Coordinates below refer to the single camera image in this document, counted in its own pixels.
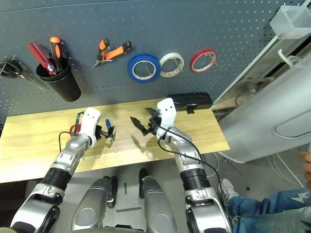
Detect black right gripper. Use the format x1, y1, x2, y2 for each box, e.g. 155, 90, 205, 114
130, 107, 162, 136

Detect blue jeans leg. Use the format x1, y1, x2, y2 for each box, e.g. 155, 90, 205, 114
228, 188, 311, 233

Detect translucent plastic bin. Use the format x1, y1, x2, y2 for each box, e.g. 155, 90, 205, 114
269, 5, 311, 40

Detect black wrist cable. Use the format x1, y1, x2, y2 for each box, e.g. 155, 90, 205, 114
59, 111, 85, 152
148, 116, 230, 219

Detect large grey plastic housing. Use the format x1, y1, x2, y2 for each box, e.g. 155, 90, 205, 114
218, 55, 311, 164

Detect person's bare hand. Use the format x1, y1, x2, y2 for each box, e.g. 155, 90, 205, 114
299, 150, 311, 190

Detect silver left robot leg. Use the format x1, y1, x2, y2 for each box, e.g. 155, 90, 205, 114
70, 176, 118, 231

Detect red handled scissors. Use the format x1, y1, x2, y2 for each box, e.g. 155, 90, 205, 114
69, 124, 85, 161

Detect white tape roll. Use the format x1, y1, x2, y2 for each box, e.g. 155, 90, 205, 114
159, 52, 185, 78

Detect white floor cables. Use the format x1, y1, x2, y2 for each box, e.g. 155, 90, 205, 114
266, 152, 307, 189

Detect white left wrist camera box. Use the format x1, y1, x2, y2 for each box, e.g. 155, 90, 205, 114
77, 107, 102, 136

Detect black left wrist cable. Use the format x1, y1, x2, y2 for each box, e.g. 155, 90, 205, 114
59, 111, 85, 152

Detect red tape roll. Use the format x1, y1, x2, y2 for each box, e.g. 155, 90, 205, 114
190, 49, 218, 73

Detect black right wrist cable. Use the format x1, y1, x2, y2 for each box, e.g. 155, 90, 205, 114
148, 116, 230, 219

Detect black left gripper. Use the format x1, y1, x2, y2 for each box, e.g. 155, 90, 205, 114
94, 125, 115, 142

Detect white plastic hook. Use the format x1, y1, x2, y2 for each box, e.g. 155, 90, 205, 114
277, 49, 301, 68

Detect black plastic case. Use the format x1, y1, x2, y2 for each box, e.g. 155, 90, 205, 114
167, 92, 214, 114

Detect silver right robot leg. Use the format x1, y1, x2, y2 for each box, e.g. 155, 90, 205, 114
139, 168, 177, 233

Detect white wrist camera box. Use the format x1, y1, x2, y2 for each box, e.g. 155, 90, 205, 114
156, 98, 177, 129
77, 107, 102, 136

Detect white metal frame post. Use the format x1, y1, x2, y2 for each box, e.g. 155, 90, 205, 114
211, 0, 311, 107

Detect metal double-prong peg hook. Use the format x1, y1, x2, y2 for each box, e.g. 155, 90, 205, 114
204, 53, 218, 67
142, 61, 153, 77
173, 58, 184, 73

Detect long black floor tape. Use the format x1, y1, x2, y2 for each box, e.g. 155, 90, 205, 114
116, 206, 142, 213

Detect black handled scissors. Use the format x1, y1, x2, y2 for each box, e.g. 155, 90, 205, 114
0, 57, 47, 92

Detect silver robot leg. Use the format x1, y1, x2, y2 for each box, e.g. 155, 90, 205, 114
139, 168, 177, 233
70, 176, 118, 231

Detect blue tape roll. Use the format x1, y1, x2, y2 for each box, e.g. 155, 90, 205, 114
127, 53, 161, 83

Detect orange and black screwdriver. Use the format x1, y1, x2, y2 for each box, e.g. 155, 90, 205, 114
50, 36, 63, 72

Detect blue handled screwdriver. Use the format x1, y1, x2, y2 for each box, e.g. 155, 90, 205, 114
104, 118, 117, 153

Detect orange handled needle-nose pliers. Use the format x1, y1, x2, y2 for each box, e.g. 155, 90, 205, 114
92, 38, 133, 68

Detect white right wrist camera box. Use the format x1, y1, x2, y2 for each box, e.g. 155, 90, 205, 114
156, 98, 177, 129

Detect grey perforated pegboard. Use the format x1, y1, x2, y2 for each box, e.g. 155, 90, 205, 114
0, 0, 294, 122

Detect black cable loop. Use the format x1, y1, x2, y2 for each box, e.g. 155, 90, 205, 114
234, 93, 256, 107

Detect red handled screwdriver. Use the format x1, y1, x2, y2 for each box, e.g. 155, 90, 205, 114
27, 42, 58, 76

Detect white sneaker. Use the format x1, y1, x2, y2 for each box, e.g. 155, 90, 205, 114
218, 178, 240, 202

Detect black tool cup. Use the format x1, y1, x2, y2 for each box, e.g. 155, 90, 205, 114
35, 63, 82, 102

